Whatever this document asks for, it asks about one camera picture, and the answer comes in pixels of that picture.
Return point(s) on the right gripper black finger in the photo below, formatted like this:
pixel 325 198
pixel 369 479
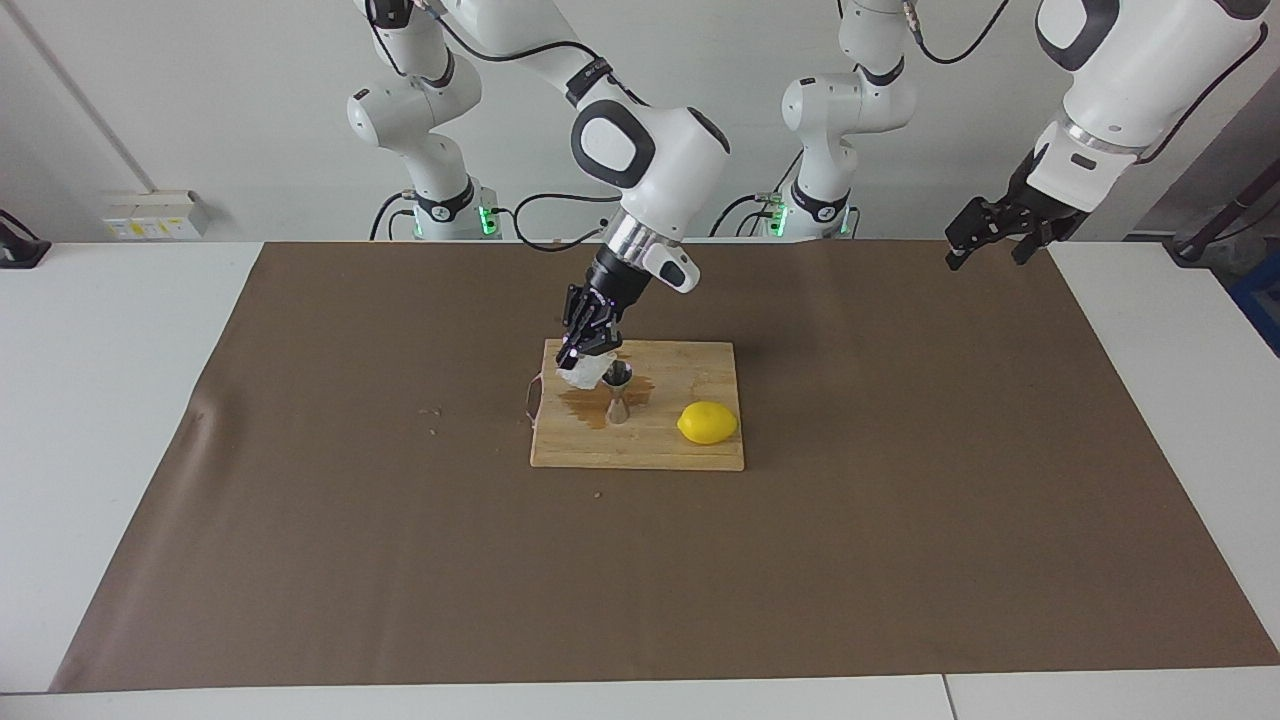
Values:
pixel 604 335
pixel 574 325

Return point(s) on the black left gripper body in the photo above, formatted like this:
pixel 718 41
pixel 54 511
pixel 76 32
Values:
pixel 1025 195

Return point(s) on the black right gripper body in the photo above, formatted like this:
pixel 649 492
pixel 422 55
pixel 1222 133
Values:
pixel 615 285

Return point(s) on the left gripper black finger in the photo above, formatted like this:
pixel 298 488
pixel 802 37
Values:
pixel 978 222
pixel 1038 242

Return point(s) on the clear plastic cup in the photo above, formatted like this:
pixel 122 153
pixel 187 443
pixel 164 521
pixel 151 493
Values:
pixel 582 377

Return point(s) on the steel cocktail jigger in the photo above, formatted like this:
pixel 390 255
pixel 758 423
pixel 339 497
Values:
pixel 618 405

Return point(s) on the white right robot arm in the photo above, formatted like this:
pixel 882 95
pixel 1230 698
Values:
pixel 650 160

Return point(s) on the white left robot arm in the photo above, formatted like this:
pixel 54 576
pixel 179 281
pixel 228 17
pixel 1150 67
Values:
pixel 1140 80

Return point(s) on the wooden cutting board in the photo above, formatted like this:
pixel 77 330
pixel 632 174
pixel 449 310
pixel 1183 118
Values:
pixel 650 450

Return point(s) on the yellow lemon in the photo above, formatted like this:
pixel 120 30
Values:
pixel 708 423

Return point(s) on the black stand pole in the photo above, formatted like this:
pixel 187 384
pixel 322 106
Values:
pixel 1215 222

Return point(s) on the blue crate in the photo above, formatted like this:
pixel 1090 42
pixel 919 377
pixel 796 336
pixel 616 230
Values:
pixel 1262 305

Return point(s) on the brown paper table mat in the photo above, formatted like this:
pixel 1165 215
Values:
pixel 300 550

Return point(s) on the white wall socket box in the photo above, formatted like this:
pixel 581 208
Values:
pixel 150 225

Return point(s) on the black clamp mount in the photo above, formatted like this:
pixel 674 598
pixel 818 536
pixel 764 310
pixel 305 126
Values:
pixel 20 250

